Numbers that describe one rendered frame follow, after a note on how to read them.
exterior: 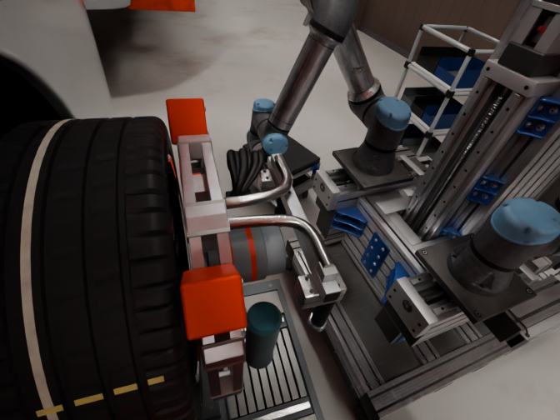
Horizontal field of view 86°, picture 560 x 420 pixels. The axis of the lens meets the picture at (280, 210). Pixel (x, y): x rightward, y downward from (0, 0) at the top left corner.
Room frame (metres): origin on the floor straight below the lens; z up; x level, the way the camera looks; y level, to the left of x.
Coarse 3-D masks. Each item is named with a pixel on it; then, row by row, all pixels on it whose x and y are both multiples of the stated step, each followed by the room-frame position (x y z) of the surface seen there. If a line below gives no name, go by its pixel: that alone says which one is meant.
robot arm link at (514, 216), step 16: (512, 208) 0.53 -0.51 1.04; (528, 208) 0.53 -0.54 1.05; (544, 208) 0.53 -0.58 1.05; (496, 224) 0.51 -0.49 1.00; (512, 224) 0.49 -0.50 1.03; (528, 224) 0.48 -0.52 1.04; (544, 224) 0.49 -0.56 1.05; (480, 240) 0.51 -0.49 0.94; (496, 240) 0.49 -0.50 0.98; (512, 240) 0.47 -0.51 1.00; (528, 240) 0.46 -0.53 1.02; (544, 240) 0.46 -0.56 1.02; (496, 256) 0.47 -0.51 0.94; (512, 256) 0.46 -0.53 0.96; (528, 256) 0.46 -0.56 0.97; (544, 256) 0.48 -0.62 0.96
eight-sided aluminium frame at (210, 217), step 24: (192, 144) 0.48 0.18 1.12; (192, 168) 0.62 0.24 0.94; (192, 192) 0.35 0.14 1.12; (216, 192) 0.36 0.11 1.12; (192, 216) 0.30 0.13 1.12; (216, 216) 0.31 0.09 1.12; (192, 240) 0.27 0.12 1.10; (192, 264) 0.25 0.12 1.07; (216, 336) 0.18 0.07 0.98; (240, 336) 0.19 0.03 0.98; (216, 360) 0.15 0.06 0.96; (240, 360) 0.17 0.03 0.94; (216, 384) 0.15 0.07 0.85; (240, 384) 0.17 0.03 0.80
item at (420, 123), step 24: (432, 24) 2.42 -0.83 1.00; (432, 48) 2.41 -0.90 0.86; (456, 48) 2.48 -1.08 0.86; (432, 72) 2.19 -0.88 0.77; (456, 72) 2.19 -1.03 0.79; (408, 96) 2.39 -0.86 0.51; (432, 96) 2.30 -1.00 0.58; (432, 120) 2.02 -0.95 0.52; (408, 144) 2.20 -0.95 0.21; (432, 144) 2.27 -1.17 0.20
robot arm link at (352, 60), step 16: (304, 0) 0.96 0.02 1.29; (352, 32) 0.99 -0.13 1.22; (336, 48) 0.99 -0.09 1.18; (352, 48) 0.99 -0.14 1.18; (352, 64) 0.99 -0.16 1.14; (352, 80) 1.01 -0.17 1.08; (368, 80) 1.02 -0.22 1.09; (352, 96) 1.03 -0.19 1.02; (368, 96) 1.01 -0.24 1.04; (384, 96) 1.04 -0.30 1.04
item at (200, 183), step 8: (192, 176) 0.42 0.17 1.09; (200, 176) 0.43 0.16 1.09; (200, 184) 0.40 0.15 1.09; (200, 192) 0.38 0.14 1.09; (208, 192) 0.39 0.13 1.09; (200, 200) 0.38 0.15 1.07; (208, 200) 0.39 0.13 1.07; (216, 240) 0.39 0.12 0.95; (208, 248) 0.39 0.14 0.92; (216, 248) 0.39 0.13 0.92
